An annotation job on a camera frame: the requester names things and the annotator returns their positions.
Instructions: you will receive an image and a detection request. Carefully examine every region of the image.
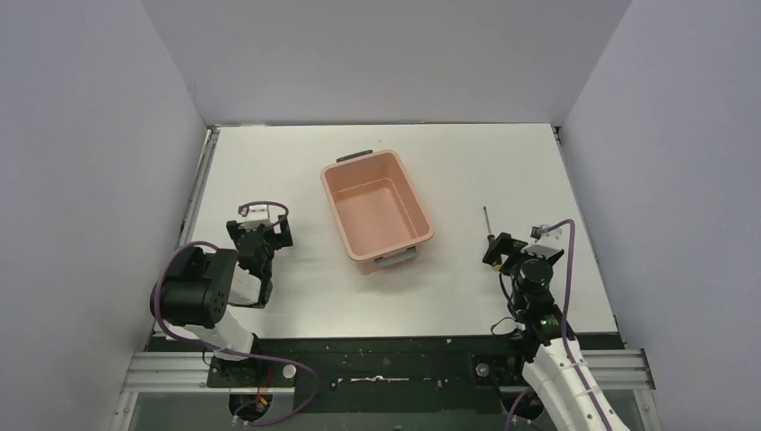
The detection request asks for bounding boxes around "black-handled screwdriver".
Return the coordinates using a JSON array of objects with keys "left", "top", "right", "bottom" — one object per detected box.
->
[{"left": 483, "top": 206, "right": 502, "bottom": 271}]

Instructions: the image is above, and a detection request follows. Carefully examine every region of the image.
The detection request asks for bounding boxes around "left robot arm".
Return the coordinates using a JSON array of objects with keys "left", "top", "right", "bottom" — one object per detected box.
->
[{"left": 149, "top": 215, "right": 293, "bottom": 386}]

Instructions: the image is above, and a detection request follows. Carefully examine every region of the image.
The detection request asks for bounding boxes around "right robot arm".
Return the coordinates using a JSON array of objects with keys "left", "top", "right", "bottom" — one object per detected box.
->
[{"left": 482, "top": 233, "right": 628, "bottom": 430}]

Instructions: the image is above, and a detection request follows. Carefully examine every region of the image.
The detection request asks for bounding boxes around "pink plastic bin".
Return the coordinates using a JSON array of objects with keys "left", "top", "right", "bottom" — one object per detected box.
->
[{"left": 320, "top": 150, "right": 435, "bottom": 275}]

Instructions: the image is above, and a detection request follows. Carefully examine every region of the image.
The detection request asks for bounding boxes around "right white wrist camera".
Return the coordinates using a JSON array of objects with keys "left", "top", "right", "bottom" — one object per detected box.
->
[{"left": 522, "top": 224, "right": 564, "bottom": 259}]

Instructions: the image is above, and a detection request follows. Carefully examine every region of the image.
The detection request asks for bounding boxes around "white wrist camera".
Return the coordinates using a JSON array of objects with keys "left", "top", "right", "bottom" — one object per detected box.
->
[
  {"left": 522, "top": 224, "right": 564, "bottom": 259},
  {"left": 238, "top": 206, "right": 272, "bottom": 231}
]

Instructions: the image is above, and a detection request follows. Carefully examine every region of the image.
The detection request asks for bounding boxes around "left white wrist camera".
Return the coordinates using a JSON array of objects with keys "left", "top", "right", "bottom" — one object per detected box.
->
[{"left": 238, "top": 206, "right": 272, "bottom": 231}]

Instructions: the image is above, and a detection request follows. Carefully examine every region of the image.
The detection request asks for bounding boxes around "aluminium left side rail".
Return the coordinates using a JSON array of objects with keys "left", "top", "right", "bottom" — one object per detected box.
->
[{"left": 176, "top": 126, "right": 220, "bottom": 246}]

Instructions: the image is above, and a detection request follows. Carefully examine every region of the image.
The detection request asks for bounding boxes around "aluminium rail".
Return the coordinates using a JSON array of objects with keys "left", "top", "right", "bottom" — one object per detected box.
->
[
  {"left": 176, "top": 126, "right": 220, "bottom": 246},
  {"left": 121, "top": 350, "right": 655, "bottom": 393}
]

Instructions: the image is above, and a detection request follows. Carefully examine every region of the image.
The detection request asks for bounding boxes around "aluminium front rail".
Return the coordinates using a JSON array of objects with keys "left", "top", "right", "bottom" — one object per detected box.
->
[{"left": 121, "top": 350, "right": 655, "bottom": 393}]

